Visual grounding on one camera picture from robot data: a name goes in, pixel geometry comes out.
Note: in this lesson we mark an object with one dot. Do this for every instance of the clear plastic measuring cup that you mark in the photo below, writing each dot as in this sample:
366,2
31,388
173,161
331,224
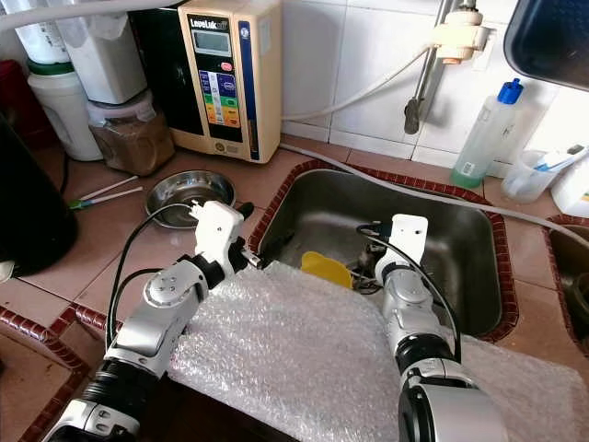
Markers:
526,180

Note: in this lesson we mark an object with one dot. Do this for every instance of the white canister green lid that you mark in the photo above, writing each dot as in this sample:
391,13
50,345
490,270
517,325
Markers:
64,115

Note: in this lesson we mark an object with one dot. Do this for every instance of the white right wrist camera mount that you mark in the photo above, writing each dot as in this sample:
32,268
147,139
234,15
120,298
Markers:
409,238

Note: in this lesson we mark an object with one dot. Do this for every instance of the dark blue tray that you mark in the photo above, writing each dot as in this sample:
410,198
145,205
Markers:
548,41

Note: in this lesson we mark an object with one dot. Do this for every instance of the black electric kettle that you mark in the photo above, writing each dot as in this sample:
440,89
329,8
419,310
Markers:
32,212

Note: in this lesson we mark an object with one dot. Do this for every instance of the small round steel bowl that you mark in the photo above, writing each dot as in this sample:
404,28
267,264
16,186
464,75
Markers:
184,195

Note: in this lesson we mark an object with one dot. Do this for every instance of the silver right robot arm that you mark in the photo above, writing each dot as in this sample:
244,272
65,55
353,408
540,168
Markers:
414,318

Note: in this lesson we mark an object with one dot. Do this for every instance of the stainless steel sink basin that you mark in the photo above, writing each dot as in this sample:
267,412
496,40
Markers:
460,249
572,285

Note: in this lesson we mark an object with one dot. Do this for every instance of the metal faucet pipe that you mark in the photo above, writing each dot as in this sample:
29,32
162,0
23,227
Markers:
423,83

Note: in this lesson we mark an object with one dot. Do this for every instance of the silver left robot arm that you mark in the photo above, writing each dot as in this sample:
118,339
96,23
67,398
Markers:
161,318

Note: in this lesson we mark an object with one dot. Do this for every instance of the white plastic bottle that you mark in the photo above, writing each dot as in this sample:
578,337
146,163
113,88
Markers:
41,41

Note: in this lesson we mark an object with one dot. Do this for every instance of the clear bubble wrap sheet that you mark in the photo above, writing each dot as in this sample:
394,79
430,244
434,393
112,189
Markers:
294,368

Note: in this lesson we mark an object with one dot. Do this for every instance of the white labelled detergent jug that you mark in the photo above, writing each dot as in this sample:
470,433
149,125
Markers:
572,193

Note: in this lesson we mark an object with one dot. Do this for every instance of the beige faucet diverter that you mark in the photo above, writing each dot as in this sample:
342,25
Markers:
460,39

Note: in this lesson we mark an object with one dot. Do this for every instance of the beige water ionizer machine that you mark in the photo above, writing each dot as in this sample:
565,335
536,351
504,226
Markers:
225,101

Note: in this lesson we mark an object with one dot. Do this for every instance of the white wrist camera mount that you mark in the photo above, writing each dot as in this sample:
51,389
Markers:
219,232
409,238

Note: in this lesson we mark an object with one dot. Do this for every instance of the small white object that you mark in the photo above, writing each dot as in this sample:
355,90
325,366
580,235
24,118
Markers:
5,272

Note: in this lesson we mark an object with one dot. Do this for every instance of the blue white toothbrush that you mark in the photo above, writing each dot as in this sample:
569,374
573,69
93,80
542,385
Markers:
557,161

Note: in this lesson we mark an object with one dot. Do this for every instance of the clear blue-capped dish soap bottle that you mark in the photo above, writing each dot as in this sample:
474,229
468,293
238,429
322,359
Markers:
486,138

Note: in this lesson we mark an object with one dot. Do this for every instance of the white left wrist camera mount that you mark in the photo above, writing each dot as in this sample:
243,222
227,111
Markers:
219,232

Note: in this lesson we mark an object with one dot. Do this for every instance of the clear jar brown contents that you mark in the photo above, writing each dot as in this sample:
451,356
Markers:
133,143

